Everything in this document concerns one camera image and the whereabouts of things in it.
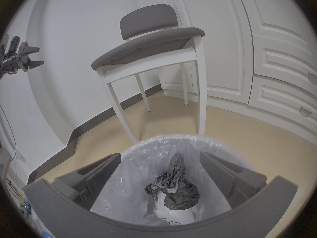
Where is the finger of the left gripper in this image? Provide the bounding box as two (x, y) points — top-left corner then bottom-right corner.
(21, 41), (40, 57)
(26, 61), (45, 70)

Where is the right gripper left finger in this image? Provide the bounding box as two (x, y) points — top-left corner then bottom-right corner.
(53, 153), (122, 206)

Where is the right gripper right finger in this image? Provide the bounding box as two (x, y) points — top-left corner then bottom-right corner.
(199, 151), (268, 209)

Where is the clear plastic bag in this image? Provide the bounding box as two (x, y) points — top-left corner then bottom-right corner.
(90, 134), (256, 226)

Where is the black plastic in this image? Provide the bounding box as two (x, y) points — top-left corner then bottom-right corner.
(145, 153), (200, 211)

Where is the white printed wrapper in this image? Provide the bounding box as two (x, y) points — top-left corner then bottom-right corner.
(147, 191), (196, 226)

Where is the white trash bin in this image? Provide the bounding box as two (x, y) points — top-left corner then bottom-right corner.
(119, 134), (256, 226)

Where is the grey padded white chair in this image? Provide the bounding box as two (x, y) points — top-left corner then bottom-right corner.
(91, 4), (207, 145)

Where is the white wardrobe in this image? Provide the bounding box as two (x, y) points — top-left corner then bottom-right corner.
(134, 0), (317, 144)

